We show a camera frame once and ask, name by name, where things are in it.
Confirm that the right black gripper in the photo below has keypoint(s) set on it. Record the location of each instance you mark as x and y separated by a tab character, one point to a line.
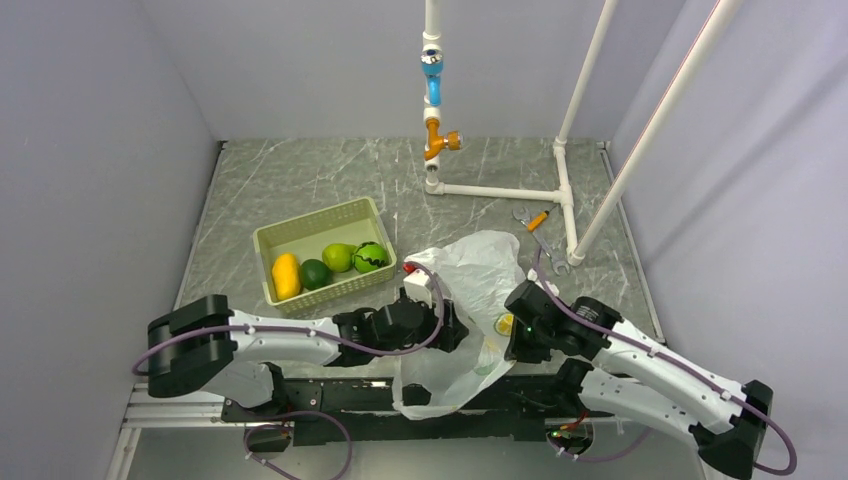
518	350

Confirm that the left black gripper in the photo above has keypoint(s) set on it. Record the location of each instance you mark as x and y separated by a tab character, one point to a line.
453	330

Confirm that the green black striped fake melon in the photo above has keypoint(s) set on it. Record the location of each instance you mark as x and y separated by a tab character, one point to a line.
370	256

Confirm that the white plastic bag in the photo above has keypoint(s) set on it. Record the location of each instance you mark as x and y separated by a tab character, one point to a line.
477	273

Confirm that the light green fake fruit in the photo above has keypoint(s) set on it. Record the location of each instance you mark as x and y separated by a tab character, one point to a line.
338	257

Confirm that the yellow fake fruit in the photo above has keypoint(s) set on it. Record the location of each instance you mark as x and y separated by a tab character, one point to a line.
285	273

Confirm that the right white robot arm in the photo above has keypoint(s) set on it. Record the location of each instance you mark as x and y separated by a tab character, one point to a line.
613	367

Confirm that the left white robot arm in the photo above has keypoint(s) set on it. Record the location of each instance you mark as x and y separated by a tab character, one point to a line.
206	346

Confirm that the pale green plastic basket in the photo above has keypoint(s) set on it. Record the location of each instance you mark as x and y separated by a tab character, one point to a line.
353	222

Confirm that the silver orange wrench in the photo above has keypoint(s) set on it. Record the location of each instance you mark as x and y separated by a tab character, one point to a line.
532	223

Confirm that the orange pipe valve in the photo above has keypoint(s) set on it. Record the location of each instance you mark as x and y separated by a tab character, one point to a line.
436	142

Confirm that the blue pipe valve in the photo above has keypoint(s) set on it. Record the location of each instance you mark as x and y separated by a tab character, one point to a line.
431	62

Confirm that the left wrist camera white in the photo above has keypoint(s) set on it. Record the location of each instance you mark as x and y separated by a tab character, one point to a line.
420	287

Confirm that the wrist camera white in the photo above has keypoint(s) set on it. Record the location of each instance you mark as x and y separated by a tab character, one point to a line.
533	275
420	287

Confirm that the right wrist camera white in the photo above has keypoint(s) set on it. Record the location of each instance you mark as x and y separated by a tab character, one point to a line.
533	275

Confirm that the white pvc pipe frame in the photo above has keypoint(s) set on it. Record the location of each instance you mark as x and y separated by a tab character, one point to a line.
578	244

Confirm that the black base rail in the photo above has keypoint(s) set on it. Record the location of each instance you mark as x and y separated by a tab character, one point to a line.
521	408

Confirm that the aluminium frame rail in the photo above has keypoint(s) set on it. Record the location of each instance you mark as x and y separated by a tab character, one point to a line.
194	410

